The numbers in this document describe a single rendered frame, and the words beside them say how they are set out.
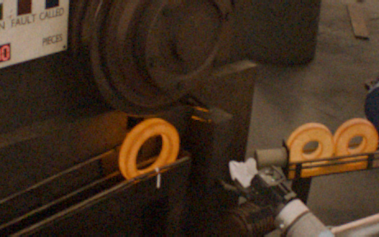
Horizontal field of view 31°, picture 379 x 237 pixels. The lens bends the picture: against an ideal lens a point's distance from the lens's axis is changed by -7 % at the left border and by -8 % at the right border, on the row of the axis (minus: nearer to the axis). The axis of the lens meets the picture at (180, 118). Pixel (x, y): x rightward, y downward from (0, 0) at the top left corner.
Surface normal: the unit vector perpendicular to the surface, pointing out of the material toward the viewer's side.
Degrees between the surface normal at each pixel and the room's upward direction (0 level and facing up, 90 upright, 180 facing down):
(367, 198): 0
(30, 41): 90
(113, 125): 90
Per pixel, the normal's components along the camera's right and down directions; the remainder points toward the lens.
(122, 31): -0.33, 0.26
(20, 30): 0.68, 0.38
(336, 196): 0.08, -0.89
